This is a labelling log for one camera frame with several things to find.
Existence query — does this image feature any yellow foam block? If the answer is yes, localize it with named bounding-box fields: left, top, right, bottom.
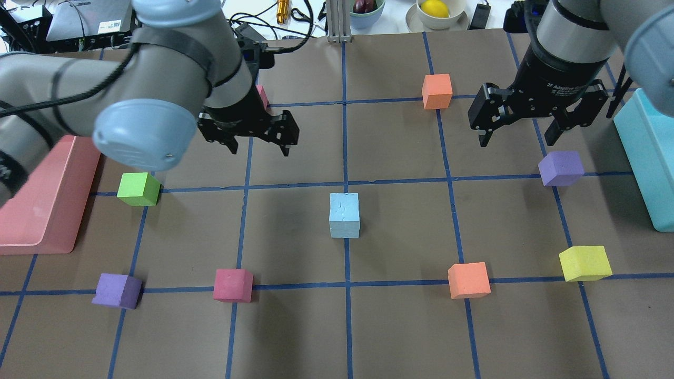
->
left=559, top=245, right=613, bottom=282

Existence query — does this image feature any black power adapter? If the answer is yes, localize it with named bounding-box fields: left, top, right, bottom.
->
left=468, top=3, right=491, bottom=29

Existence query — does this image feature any pink foam block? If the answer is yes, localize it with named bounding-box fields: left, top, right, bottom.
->
left=212, top=268, right=254, bottom=303
left=256, top=85, right=269, bottom=109

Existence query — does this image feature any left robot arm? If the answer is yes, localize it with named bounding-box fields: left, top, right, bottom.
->
left=1, top=1, right=300, bottom=204

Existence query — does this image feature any turquoise plastic tray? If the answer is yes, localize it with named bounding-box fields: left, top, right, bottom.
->
left=613, top=88, right=673, bottom=232

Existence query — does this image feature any green foam block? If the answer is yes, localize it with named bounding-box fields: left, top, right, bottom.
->
left=116, top=172, right=161, bottom=207

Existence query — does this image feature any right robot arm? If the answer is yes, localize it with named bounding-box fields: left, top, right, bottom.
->
left=468, top=1, right=673, bottom=148

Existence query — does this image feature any green bowl with eggplant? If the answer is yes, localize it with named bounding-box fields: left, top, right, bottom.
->
left=350, top=0, right=386, bottom=29

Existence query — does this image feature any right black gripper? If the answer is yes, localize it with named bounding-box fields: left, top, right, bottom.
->
left=469, top=50, right=608, bottom=148

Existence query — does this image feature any orange foam block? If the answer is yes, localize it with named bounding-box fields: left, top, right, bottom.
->
left=422, top=73, right=453, bottom=110
left=448, top=262, right=491, bottom=300

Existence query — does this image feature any purple foam block near tray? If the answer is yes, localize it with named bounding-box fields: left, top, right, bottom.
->
left=538, top=151, right=585, bottom=187

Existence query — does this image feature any light blue block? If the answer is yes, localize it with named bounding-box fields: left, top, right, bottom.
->
left=328, top=193, right=360, bottom=223
left=329, top=221, right=361, bottom=239

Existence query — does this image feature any purple foam block far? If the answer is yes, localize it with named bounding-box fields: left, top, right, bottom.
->
left=92, top=273, right=143, bottom=310

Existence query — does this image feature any beige bowl with lemon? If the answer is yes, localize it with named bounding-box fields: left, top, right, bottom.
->
left=406, top=1, right=469, bottom=32

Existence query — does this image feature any pink plastic tray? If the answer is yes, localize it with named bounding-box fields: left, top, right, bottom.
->
left=1, top=136, right=101, bottom=256

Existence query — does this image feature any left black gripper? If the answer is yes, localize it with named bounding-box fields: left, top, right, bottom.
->
left=197, top=99, right=300, bottom=157

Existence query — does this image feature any aluminium frame post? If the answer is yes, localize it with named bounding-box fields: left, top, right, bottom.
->
left=325, top=0, right=352, bottom=43

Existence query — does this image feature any yellow lemon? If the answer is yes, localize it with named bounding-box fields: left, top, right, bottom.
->
left=419, top=0, right=450, bottom=18

